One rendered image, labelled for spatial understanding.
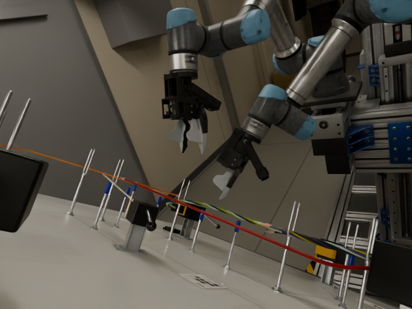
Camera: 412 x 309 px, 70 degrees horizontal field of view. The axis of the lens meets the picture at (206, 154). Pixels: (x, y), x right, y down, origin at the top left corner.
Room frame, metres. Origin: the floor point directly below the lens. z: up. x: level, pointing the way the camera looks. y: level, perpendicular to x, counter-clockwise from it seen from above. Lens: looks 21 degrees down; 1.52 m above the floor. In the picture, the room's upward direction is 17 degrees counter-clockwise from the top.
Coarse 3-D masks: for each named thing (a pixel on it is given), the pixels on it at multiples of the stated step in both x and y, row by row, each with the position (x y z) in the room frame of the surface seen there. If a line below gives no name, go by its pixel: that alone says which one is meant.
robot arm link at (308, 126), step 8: (288, 112) 0.79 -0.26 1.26; (296, 112) 0.79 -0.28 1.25; (288, 120) 0.78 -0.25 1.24; (296, 120) 0.78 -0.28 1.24; (304, 120) 0.79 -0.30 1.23; (312, 120) 0.80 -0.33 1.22; (280, 128) 0.81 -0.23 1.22; (288, 128) 0.79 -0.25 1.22; (296, 128) 0.79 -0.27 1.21; (304, 128) 0.78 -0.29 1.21; (312, 128) 0.78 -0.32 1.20; (296, 136) 0.80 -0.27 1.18; (304, 136) 0.79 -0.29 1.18
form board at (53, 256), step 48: (0, 240) 0.27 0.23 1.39; (48, 240) 0.32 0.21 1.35; (96, 240) 0.38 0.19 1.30; (144, 240) 0.47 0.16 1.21; (192, 240) 0.64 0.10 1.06; (0, 288) 0.17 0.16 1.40; (48, 288) 0.18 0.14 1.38; (96, 288) 0.20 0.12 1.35; (144, 288) 0.23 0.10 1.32; (192, 288) 0.26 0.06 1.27; (240, 288) 0.31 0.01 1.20; (288, 288) 0.37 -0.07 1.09
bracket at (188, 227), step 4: (184, 220) 0.69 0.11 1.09; (188, 220) 0.67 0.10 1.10; (192, 220) 0.68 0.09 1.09; (184, 224) 0.68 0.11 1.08; (188, 224) 0.67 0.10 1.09; (192, 224) 0.68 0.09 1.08; (184, 228) 0.68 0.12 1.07; (188, 228) 0.67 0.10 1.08; (192, 228) 0.67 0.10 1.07; (180, 232) 0.67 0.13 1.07; (184, 232) 0.68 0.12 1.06; (188, 232) 0.66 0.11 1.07; (180, 236) 0.66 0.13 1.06; (184, 236) 0.65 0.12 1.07; (188, 236) 0.66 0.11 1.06
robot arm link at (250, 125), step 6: (246, 120) 0.81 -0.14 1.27; (252, 120) 0.79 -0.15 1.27; (246, 126) 0.79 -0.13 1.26; (252, 126) 0.78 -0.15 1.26; (258, 126) 0.78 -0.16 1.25; (264, 126) 0.78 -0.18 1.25; (252, 132) 0.78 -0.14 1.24; (258, 132) 0.78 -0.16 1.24; (264, 132) 0.78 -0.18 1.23; (258, 138) 0.78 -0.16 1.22
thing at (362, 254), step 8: (264, 224) 0.40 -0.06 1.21; (272, 232) 0.40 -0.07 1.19; (296, 232) 0.37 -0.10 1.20; (304, 240) 0.36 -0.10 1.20; (312, 240) 0.35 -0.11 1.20; (320, 240) 0.34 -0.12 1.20; (328, 248) 0.33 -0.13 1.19; (336, 248) 0.32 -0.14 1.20; (344, 248) 0.32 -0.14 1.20; (352, 248) 0.31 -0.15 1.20; (360, 256) 0.30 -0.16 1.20
